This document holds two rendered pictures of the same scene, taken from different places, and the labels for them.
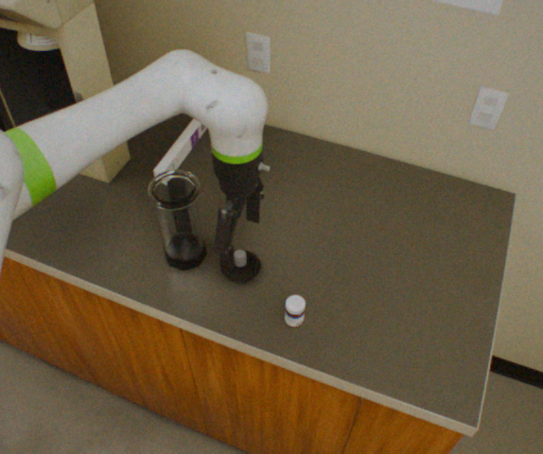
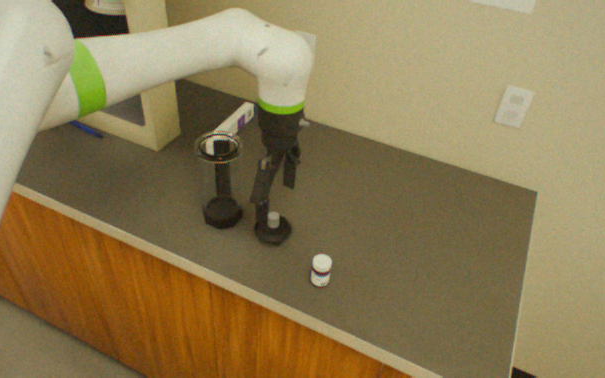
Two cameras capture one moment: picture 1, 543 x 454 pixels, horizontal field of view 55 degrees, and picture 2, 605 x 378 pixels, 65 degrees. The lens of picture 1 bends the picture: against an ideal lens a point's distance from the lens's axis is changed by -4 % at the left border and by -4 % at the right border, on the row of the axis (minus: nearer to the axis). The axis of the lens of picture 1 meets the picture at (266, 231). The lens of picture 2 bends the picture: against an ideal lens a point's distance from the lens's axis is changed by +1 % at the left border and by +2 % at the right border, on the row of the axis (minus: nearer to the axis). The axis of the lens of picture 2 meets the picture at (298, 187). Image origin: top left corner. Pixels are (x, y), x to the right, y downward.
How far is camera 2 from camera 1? 0.17 m
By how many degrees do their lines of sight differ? 9
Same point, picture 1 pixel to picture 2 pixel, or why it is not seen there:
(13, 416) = not seen: outside the picture
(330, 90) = (366, 88)
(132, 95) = (190, 34)
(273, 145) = (311, 135)
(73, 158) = (126, 76)
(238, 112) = (287, 59)
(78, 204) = (125, 166)
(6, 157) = (57, 25)
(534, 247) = (555, 249)
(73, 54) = (137, 18)
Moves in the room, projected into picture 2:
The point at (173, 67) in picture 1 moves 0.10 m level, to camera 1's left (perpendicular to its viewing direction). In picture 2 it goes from (230, 19) to (176, 14)
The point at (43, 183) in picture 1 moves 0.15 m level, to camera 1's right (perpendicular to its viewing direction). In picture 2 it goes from (94, 92) to (194, 101)
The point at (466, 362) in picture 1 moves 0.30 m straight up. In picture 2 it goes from (490, 337) to (549, 239)
